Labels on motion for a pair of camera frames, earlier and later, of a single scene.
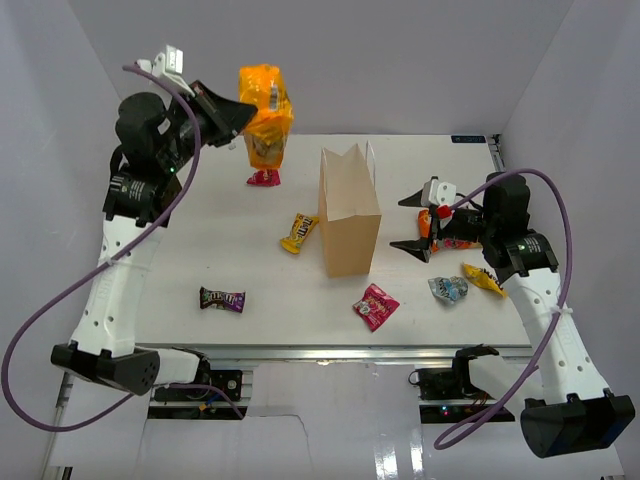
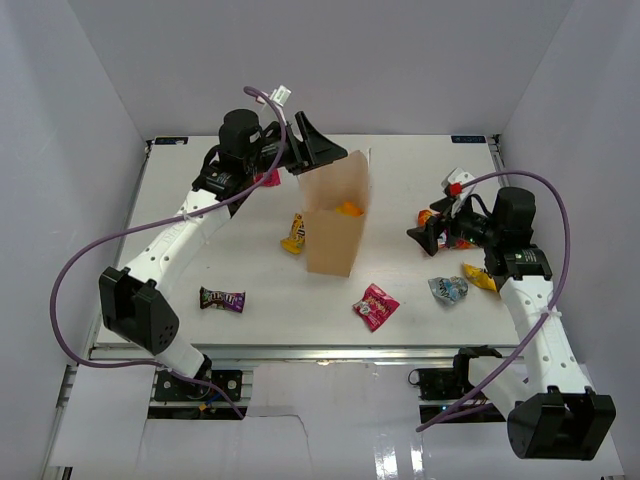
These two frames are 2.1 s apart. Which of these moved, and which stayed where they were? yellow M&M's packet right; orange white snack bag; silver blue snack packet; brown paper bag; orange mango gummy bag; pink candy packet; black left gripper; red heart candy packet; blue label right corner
Moved: orange mango gummy bag; black left gripper; brown paper bag
Stayed: yellow M&M's packet right; blue label right corner; pink candy packet; red heart candy packet; orange white snack bag; silver blue snack packet
